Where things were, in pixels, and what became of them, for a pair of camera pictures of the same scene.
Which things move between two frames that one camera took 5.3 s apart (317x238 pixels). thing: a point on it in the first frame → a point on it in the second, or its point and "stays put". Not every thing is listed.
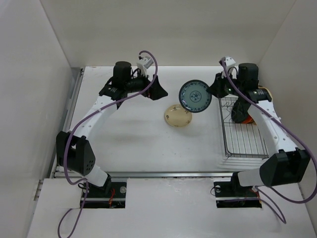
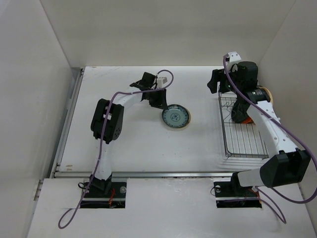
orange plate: (249, 120) stays put
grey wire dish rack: (241, 140) stays put
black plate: (239, 113) stays put
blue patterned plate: (193, 97) → (176, 116)
